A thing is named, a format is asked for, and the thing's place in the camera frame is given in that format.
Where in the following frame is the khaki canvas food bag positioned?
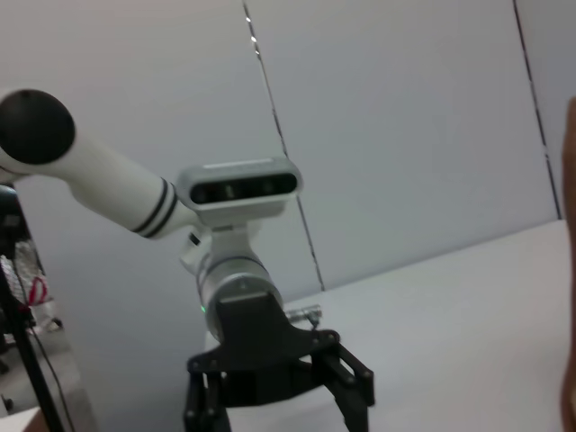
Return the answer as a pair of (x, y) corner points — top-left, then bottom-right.
(560, 96), (576, 432)

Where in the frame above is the black stand pole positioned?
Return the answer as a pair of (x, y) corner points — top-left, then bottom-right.
(0, 265), (68, 432)

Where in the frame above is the white bag with red handles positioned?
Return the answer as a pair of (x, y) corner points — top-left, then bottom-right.
(22, 274), (62, 337)

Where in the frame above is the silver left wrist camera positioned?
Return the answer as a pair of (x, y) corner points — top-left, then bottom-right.
(175, 156), (304, 223)

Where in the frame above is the silver cable connector plug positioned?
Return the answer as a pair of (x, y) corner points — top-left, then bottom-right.
(285, 304), (321, 325)

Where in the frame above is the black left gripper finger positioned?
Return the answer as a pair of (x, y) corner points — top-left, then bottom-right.
(183, 369), (231, 432)
(310, 332), (375, 432)

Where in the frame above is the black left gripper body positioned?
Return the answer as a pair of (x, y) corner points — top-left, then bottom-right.
(186, 291), (341, 406)

